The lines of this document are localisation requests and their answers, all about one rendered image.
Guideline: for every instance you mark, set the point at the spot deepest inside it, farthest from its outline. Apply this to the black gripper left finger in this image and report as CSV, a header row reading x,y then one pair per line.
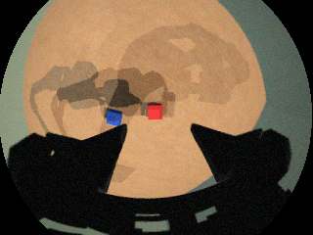
x,y
97,156

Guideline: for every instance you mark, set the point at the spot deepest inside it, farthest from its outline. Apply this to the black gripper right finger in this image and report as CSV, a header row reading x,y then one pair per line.
x,y
221,150

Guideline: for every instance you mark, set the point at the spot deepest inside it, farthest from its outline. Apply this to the red block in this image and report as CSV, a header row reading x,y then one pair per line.
x,y
154,112

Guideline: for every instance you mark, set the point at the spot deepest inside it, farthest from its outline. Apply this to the blue block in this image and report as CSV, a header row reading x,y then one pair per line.
x,y
113,117

